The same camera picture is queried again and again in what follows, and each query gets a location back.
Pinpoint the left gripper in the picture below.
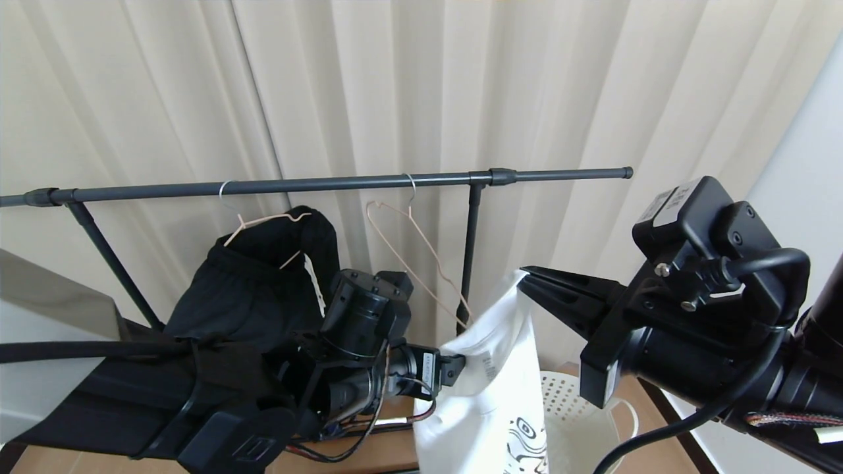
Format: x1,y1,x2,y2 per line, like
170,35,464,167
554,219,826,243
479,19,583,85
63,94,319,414
387,342,466,402

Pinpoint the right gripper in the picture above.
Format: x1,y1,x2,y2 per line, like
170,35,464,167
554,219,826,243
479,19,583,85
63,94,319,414
520,265,792,414

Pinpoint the white garment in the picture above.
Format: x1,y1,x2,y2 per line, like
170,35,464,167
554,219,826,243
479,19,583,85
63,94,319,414
414,270,551,474

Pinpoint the pink clothes hanger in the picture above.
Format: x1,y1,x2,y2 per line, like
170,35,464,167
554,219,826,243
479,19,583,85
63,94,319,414
366,173,474,330
219,181,313,271

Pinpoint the black garment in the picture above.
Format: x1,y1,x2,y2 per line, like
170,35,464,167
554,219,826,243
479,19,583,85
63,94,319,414
165,206,341,353

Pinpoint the white laundry basket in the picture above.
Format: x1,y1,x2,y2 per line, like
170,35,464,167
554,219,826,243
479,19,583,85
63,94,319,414
540,371,639,474

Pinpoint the black clothes rack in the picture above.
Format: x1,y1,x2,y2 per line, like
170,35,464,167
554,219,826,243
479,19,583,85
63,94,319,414
0,167,634,336

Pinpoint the beige curtain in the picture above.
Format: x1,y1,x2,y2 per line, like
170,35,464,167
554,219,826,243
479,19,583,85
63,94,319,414
0,0,843,369

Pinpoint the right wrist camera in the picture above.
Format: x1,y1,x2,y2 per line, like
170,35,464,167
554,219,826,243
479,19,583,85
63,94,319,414
632,176,811,330

